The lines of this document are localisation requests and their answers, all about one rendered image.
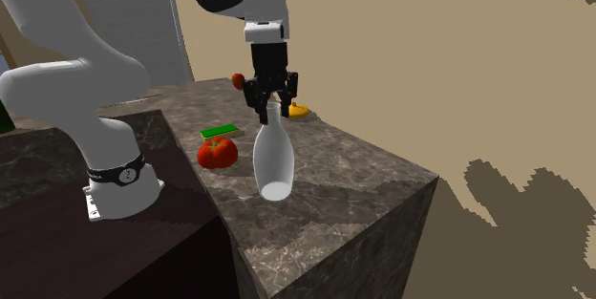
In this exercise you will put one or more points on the red tomato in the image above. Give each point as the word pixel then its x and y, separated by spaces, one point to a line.
pixel 218 153

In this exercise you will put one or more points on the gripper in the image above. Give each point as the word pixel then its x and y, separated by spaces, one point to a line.
pixel 269 59

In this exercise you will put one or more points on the small red fruit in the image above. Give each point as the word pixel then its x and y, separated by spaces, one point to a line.
pixel 237 81

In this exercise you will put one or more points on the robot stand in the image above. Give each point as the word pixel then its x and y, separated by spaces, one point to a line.
pixel 56 251

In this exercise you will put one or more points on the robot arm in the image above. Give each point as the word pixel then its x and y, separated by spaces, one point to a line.
pixel 56 88

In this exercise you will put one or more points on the yellow fruit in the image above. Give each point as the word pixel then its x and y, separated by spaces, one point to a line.
pixel 299 111

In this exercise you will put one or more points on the grey door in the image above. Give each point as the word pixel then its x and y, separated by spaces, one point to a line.
pixel 130 23

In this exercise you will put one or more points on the green and yellow sponge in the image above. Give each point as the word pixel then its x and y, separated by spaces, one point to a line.
pixel 219 131

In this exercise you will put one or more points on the white bottle vase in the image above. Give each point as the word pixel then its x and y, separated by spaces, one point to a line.
pixel 274 158

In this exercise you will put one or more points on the dark green object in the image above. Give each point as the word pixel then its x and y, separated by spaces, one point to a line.
pixel 4 119

